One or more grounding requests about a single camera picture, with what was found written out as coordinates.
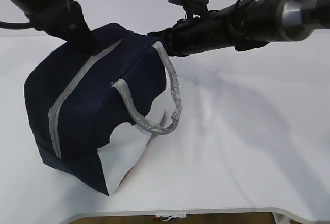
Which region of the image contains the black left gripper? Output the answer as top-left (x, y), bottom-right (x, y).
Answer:
top-left (24, 0), bottom-right (98, 54)

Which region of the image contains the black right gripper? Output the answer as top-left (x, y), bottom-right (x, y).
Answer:
top-left (148, 10), bottom-right (233, 57)

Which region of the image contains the navy blue lunch bag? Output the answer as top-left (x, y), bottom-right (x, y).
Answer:
top-left (24, 23), bottom-right (182, 195)

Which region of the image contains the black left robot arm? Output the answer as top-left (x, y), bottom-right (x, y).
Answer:
top-left (1, 0), bottom-right (97, 54)

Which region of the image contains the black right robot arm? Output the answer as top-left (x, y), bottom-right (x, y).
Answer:
top-left (153, 0), bottom-right (329, 57)

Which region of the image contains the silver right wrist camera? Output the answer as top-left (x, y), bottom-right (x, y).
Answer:
top-left (168, 0), bottom-right (209, 19)

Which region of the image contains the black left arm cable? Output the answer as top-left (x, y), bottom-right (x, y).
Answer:
top-left (0, 20), bottom-right (36, 30)

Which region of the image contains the white bracket under table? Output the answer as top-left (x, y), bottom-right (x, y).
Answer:
top-left (155, 210), bottom-right (187, 222)

